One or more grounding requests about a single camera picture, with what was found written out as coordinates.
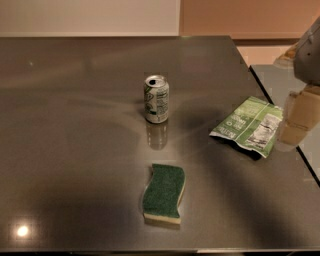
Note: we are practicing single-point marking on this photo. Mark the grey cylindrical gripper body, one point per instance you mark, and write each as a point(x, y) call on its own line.
point(308, 61)

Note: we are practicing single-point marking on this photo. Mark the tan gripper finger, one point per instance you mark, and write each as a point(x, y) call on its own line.
point(285, 60)
point(301, 115)

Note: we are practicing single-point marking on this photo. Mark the green yellow sponge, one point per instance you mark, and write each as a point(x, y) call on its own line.
point(163, 194)

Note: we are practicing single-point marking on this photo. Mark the green white 7up can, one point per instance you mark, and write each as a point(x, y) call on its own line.
point(156, 99)

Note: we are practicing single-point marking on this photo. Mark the grey side table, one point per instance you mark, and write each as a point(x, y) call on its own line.
point(277, 83)

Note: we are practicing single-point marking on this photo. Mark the green white snack bag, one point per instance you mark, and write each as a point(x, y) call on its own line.
point(252, 126)

